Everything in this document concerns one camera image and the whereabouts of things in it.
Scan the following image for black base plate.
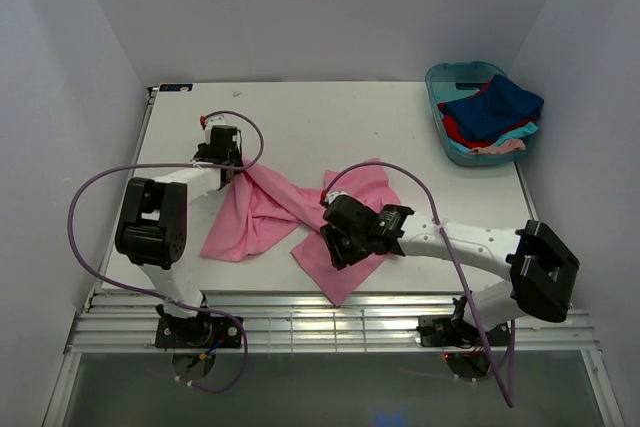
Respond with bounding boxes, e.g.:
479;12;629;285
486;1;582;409
416;316;511;349
153;316;242;350

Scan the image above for light pink garment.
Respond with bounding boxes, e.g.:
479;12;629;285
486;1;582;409
468;139;526;155

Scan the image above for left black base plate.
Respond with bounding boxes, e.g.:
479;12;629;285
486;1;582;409
153;316;242;350

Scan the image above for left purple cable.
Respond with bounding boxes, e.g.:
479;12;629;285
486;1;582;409
67;109;265;394

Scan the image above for purple cable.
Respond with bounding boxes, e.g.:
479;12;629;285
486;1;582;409
67;109;265;394
319;160;517;408

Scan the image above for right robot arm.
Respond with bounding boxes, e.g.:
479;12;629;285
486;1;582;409
321;192;580;348

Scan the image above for pink t shirt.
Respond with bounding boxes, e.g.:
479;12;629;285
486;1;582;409
200;164;386;306

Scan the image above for turquoise garment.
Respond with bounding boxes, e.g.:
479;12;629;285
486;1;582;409
493;122;538;146

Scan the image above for dark blue t shirt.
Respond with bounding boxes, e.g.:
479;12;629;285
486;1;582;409
437;74;545;142

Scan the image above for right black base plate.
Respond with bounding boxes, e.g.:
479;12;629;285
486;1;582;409
416;316;511;349

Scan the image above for teal plastic laundry basket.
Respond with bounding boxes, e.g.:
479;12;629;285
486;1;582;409
425;61;544;167

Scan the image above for blue label sticker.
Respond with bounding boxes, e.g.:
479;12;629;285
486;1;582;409
158;83;193;92

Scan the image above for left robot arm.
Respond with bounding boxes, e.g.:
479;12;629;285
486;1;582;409
115;115;243;347

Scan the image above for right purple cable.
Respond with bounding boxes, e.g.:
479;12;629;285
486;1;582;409
319;160;517;408

